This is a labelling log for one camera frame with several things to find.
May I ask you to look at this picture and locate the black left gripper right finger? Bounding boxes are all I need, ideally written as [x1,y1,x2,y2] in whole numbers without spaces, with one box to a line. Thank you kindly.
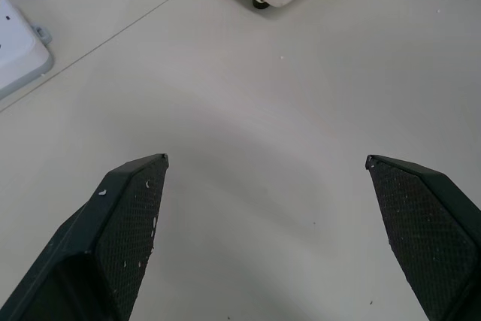
[365,154,481,321]

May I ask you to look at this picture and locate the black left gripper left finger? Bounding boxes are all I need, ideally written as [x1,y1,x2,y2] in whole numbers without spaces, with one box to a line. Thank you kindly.
[0,153,170,321]

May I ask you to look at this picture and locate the white power strip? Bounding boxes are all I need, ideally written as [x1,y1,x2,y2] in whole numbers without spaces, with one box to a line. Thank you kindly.
[0,0,54,101]

